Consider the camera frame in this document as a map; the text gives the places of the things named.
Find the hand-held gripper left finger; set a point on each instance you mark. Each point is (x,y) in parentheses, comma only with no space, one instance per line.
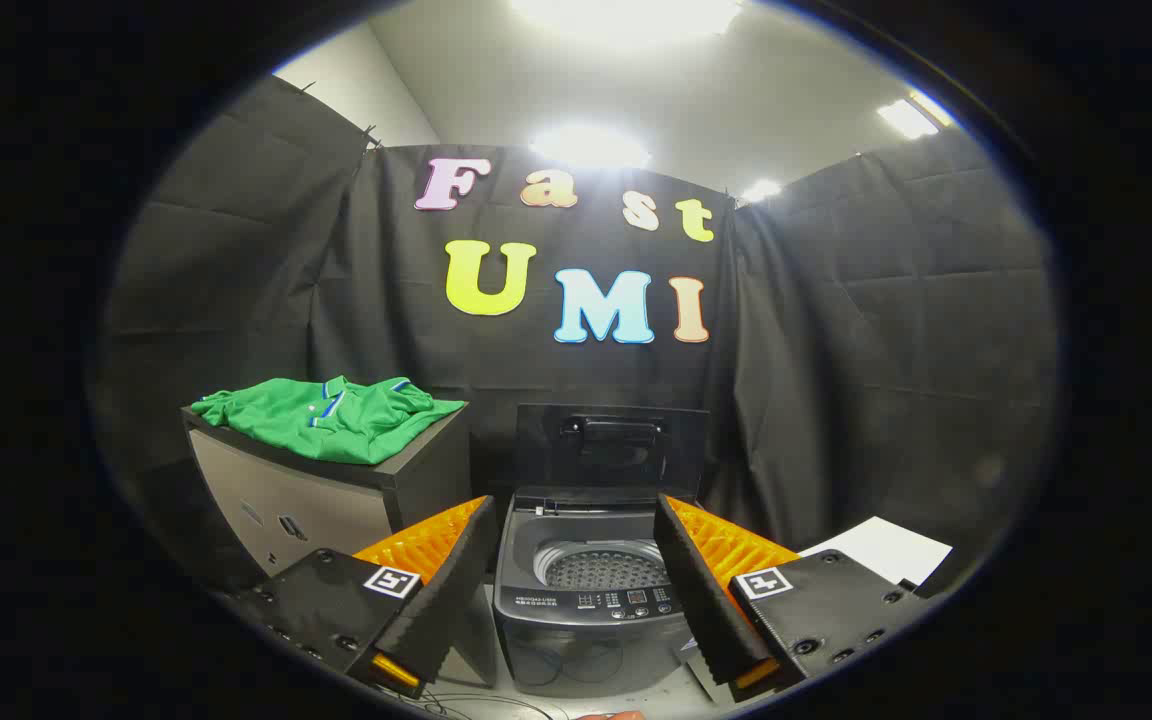
(441,590)

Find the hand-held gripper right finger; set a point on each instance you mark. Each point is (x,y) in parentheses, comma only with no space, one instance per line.
(701,590)

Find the grey washing machine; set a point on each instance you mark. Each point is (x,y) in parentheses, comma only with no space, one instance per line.
(586,620)

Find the green polo shirt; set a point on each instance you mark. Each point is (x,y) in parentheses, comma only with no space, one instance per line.
(336,420)

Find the grey cabinet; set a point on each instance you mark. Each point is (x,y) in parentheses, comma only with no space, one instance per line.
(306,500)

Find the white board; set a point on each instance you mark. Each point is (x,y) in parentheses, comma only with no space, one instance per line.
(876,548)

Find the black backdrop cloth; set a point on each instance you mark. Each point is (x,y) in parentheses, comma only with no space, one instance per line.
(836,350)

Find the ceiling light panel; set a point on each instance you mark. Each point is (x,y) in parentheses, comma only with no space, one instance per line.
(591,146)
(761,190)
(906,118)
(626,15)

